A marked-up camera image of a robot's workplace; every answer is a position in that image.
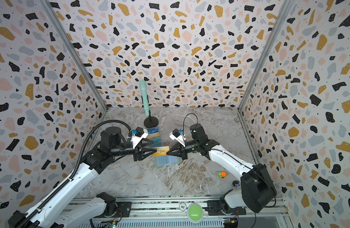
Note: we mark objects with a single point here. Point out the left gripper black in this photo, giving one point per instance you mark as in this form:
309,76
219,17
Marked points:
144,156

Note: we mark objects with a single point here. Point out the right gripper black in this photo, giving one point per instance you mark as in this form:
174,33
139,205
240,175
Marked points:
184,149

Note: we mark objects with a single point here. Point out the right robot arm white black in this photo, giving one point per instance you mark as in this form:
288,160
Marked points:
256,187

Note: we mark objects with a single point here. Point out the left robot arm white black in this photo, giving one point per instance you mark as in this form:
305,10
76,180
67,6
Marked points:
48,213

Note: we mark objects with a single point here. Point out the teal VIP card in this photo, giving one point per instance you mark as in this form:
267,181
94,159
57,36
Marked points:
157,142

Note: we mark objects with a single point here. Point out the yellow VIP card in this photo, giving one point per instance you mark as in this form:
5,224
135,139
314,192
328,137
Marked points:
152,136

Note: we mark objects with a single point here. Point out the blue VIP card in stand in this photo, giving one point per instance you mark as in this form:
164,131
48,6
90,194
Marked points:
152,130

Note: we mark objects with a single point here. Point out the black round microphone stand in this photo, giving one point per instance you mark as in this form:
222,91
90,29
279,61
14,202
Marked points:
150,121

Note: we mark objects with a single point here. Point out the small orange green toy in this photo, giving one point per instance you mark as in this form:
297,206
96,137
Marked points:
221,174

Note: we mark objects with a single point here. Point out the green round push button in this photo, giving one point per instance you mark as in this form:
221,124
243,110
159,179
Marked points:
195,213

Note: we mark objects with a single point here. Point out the small black knob object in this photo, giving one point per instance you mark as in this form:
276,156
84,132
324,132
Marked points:
235,184

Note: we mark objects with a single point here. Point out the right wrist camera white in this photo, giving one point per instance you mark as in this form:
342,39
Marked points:
178,135

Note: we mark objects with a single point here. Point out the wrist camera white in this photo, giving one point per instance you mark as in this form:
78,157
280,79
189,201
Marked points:
138,135
178,135

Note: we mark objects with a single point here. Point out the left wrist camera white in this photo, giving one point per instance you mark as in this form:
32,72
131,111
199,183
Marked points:
138,135

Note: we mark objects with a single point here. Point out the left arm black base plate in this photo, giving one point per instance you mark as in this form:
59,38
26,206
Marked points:
116,210

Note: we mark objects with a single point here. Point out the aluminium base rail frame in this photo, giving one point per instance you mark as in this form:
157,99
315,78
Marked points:
171,212

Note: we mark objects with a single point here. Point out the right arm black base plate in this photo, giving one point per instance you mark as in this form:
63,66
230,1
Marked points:
218,208

